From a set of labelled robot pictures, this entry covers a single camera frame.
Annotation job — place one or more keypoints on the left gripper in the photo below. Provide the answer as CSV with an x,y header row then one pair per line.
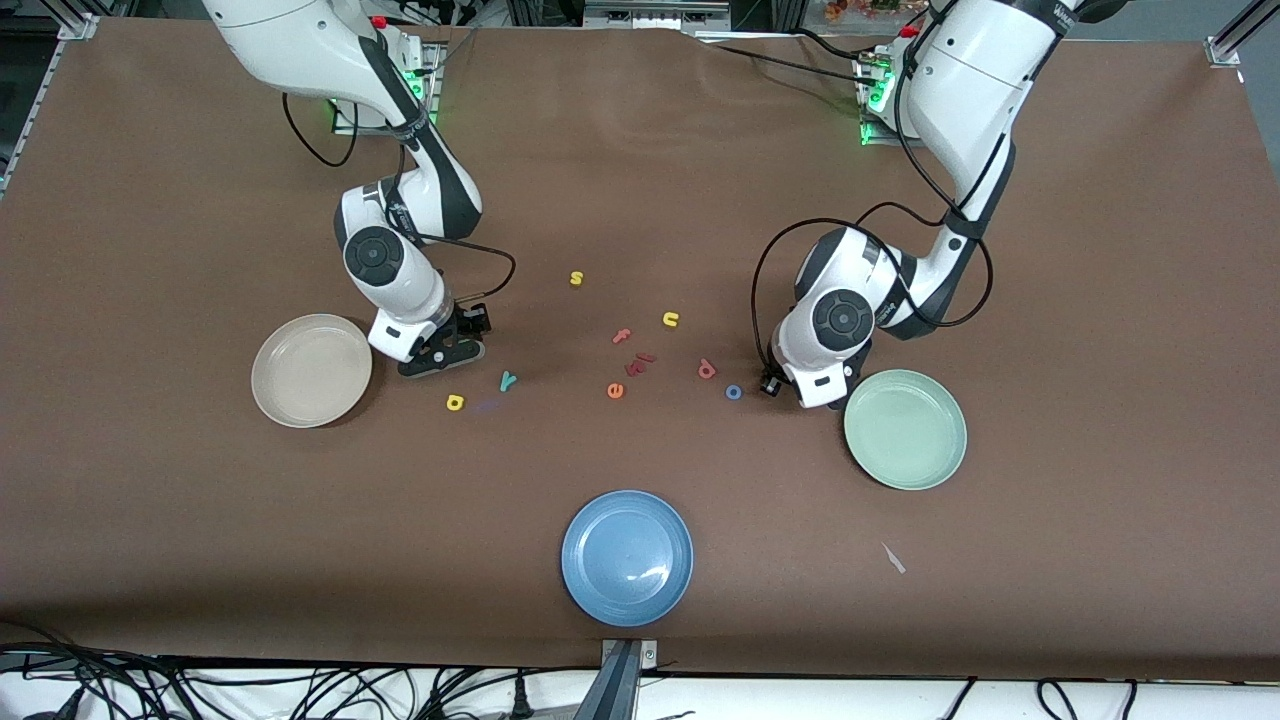
x,y
771,384

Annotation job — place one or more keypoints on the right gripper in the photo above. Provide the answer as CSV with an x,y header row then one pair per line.
x,y
466,321

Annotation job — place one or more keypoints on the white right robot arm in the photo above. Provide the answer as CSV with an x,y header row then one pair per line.
x,y
380,260

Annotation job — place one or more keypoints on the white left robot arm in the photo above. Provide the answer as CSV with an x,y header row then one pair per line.
x,y
840,320

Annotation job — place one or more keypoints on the light green plate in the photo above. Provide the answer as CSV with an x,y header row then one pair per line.
x,y
905,435

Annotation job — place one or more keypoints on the beige brown plate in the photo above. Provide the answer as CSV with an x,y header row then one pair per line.
x,y
312,375

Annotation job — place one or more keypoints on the brown table cover sheet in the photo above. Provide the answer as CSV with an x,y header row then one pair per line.
x,y
620,180

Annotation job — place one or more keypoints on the white paper scrap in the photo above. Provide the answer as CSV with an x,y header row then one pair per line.
x,y
893,558

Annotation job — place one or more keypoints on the blue plate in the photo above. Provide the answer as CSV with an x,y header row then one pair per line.
x,y
625,560

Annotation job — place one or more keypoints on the grey metal box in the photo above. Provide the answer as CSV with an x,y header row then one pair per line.
x,y
655,12

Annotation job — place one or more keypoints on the black power plug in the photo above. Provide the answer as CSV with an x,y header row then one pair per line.
x,y
520,697

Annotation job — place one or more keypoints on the orange leaf decoration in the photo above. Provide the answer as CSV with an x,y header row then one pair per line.
x,y
860,8

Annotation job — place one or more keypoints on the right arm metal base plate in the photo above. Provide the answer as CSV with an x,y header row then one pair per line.
x,y
345,125

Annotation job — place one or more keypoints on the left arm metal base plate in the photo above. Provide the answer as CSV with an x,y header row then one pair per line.
x,y
872,140

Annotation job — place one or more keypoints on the grey metal camera mount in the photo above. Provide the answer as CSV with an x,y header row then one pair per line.
x,y
620,690

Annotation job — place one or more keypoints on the long aluminium edge rail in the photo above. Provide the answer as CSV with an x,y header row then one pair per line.
x,y
45,100

